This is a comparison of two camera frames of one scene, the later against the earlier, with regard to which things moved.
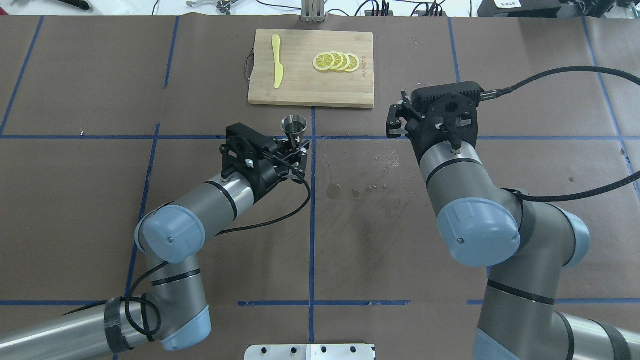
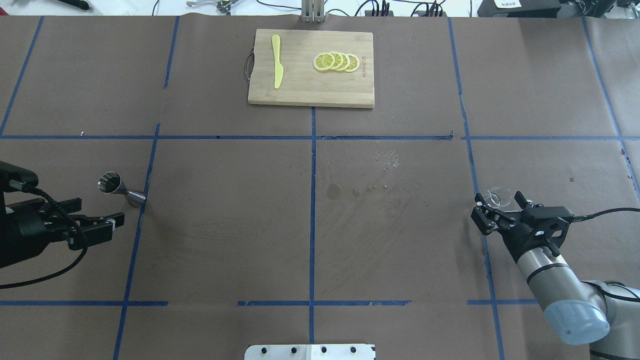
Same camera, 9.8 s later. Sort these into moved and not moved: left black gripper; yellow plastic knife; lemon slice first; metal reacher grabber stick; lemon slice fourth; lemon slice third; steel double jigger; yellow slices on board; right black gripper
Moved: left black gripper; steel double jigger; right black gripper
Not moved: metal reacher grabber stick; yellow plastic knife; lemon slice fourth; lemon slice first; yellow slices on board; lemon slice third
